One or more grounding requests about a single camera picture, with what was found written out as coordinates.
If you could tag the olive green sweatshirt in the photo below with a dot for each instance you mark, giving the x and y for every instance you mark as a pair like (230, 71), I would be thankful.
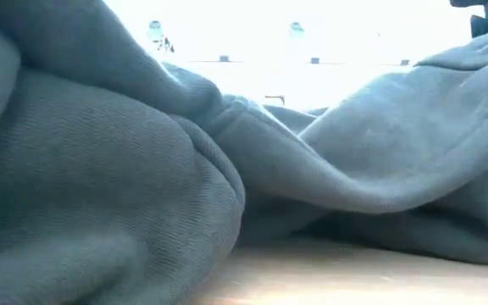
(100, 169)

